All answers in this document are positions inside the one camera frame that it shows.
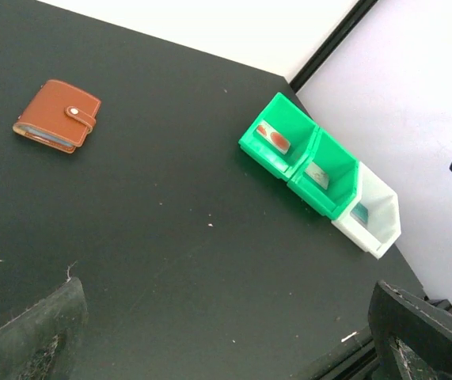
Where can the white card in bin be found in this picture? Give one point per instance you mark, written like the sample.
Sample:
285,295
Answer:
318,175

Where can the red dotted card in bin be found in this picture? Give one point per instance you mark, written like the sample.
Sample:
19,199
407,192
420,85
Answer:
273,137

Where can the white translucent bin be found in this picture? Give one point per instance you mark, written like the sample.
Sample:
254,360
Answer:
384,225

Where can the green bin middle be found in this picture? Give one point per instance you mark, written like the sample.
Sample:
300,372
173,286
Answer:
343,170

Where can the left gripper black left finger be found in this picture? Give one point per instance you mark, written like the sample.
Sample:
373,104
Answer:
43,341

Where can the teal card in bin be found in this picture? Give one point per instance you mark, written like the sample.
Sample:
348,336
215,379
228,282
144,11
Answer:
360,213

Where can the green bin far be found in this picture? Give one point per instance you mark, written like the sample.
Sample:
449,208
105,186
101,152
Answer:
293,124

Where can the green bin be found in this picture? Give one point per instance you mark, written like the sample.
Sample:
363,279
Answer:
293,124
343,170

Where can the brown leather card holder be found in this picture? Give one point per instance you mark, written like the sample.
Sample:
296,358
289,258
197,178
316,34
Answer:
60,116

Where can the black frame post right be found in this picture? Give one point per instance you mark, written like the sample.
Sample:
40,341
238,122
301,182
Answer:
359,10

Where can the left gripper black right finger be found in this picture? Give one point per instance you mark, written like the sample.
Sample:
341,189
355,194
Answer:
412,338

